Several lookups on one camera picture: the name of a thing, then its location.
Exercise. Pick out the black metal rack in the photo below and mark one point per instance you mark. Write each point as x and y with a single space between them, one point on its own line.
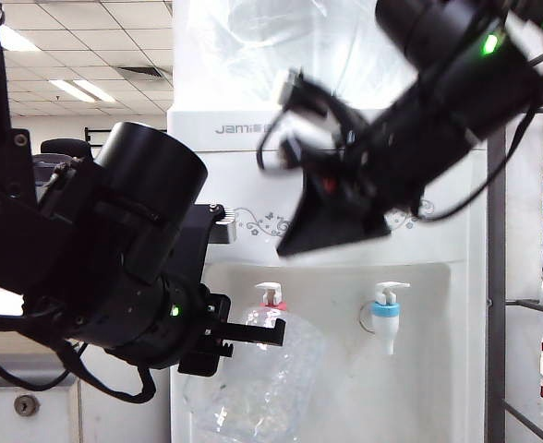
495 286

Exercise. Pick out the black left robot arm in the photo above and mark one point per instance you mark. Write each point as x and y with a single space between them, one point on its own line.
22 231

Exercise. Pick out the black office chair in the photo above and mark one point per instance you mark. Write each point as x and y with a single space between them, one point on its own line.
66 147

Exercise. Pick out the white water dispenser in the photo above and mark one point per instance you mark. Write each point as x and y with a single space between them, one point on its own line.
336 300

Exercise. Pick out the ceiling air vent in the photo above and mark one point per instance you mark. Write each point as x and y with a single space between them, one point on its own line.
140 72

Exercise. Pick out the grey bottle with black lid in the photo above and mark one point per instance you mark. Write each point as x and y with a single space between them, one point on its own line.
45 168

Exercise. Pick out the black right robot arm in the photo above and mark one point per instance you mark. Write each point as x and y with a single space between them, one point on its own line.
474 92

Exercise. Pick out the white drawer cabinet with lock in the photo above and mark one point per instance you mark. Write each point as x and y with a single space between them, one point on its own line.
3 427

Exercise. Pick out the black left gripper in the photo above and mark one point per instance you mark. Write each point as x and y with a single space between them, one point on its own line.
160 337

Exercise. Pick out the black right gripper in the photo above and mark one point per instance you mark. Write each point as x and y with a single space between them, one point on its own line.
368 180

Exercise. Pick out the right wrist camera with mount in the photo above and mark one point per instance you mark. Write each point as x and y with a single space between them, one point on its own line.
308 92

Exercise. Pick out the black background shelf frame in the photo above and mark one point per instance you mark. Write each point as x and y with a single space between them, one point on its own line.
96 130

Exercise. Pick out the clear plastic mug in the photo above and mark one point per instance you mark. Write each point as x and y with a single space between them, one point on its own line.
271 378

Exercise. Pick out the ceiling fluorescent light panel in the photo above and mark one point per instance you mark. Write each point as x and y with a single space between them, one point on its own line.
82 91
17 39

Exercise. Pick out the red hot water tap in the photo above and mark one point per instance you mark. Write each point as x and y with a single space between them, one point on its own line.
269 290

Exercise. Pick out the blue cold water tap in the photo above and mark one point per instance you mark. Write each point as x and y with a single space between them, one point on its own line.
386 323

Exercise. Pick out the clear plastic-wrapped water jug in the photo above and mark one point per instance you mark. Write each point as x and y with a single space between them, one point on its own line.
253 55

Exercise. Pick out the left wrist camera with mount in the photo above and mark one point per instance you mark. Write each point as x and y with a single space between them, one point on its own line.
202 235

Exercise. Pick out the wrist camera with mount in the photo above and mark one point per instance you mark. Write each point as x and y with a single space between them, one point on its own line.
308 92
202 235

